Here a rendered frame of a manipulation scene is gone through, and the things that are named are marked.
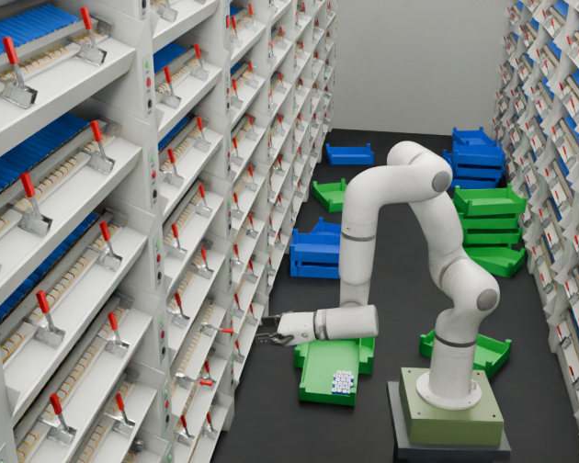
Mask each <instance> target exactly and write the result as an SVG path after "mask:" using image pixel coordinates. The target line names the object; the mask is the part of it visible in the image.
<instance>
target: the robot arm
mask: <svg viewBox="0 0 579 463"><path fill-rule="evenodd" d="M387 165H388V166H378V167H373V168H370V169H368V170H366V171H364V172H362V173H361V174H359V175H357V176H356V177H355V178H353V179H352V180H351V181H350V183H349V184H348V185H347V187H346V191H345V194H344V202H343V213H342V225H341V236H340V249H339V265H338V272H339V276H340V303H339V308H336V309H327V310H318V311H317V312H296V313H294V312H293V311H289V312H286V313H284V312H283V313H282V314H280V315H279V314H277V315H275V316H276V317H275V316H265V317H261V322H262V325H263V327H264V328H265V327H275V326H277V325H278V331H277V332H275V333H272V334H269V333H261V334H256V335H255V342H256V345H265V344H271V345H274V346H280V347H284V346H286V345H294V344H305V343H309V342H312V341H315V340H319V339H320V341H331V340H341V339H352V338H363V337H374V336H377V335H378V333H379V319H378V313H377V310H376V307H375V306H374V305H368V300H369V287H370V280H371V274H372V267H373V260H374V252H375V243H376V234H377V225H378V216H379V210H380V208H381V207H382V206H383V205H387V204H393V203H408V204H409V205H410V207H411V208H412V210H413V212H414V214H415V216H416V217H417V218H418V221H419V223H420V225H421V228H422V230H423V233H424V235H425V237H426V241H427V245H428V266H429V272H430V275H431V277H432V279H433V281H434V283H435V284H436V285H437V287H438V288H439V289H440V290H442V291H443V292H444V293H445V294H446V295H447V296H448V297H450V298H451V299H452V300H453V302H454V308H452V309H447V310H444V311H442V312H441V313H440V314H439V315H438V317H437V322H436V328H435V335H434V343H433V351H432V358H431V366H430V372H427V373H425V374H423V375H422V376H421V377H419V378H418V380H417V381H416V391H417V393H418V395H419V396H420V397H421V398H422V399H423V400H424V401H426V402H428V403H430V404H431V405H434V406H436V407H438V408H442V409H447V410H465V409H469V408H471V407H473V406H475V405H476V404H477V403H478V402H479V401H480V399H481V396H482V391H481V388H480V386H479V385H478V384H477V381H474V380H473V379H471V374H472V369H473V362H474V356H475V349H476V344H477V337H478V330H479V326H480V324H481V322H482V321H483V319H484V318H485V317H487V316H488V315H489V314H490V313H492V312H493V311H494V310H495V309H496V307H497V305H498V303H499V299H500V290H499V286H498V284H497V282H496V280H495V279H494V277H493V276H492V275H491V274H489V273H488V272H487V271H486V270H484V269H483V268H482V267H480V266H479V265H477V264H476V263H475V262H473V261H472V260H471V259H470V258H469V257H468V256H467V255H466V253H465V252H464V250H463V248H462V242H463V230H462V227H461V224H460V219H459V216H458V213H457V211H456V209H455V207H454V205H453V203H452V201H451V199H450V197H449V196H448V194H447V192H446V190H447V189H448V188H449V186H450V184H451V181H452V176H453V174H452V170H451V168H450V166H449V164H448V163H447V162H446V161H445V160H444V159H442V158H441V157H440V156H438V155H436V154H435V153H433V152H430V151H429V150H428V149H426V148H425V147H423V146H421V145H419V144H417V143H415V142H412V141H403V142H400V143H398V144H396V145H395V146H394V147H393V148H392V149H391V150H390V152H389V154H388V157H387ZM280 334H281V335H282V336H281V335H280ZM275 336H277V337H278V339H277V338H276V337H275Z"/></svg>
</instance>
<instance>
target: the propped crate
mask: <svg viewBox="0 0 579 463"><path fill-rule="evenodd" d="M360 347H361V338H352V339H341V340H331V341H320V339H319V340H315V341H312V342H309V343H307V348H306V354H305V359H304V365H303V371H302V376H301V384H300V401H316V402H324V403H333V404H342V405H351V406H355V401H356V394H357V383H358V366H359V357H360ZM337 370H341V374H342V371H346V372H347V371H350V372H351V373H352V375H353V376H354V387H353V389H352V388H350V395H349V396H347V395H337V394H332V388H333V381H334V374H336V371H337Z"/></svg>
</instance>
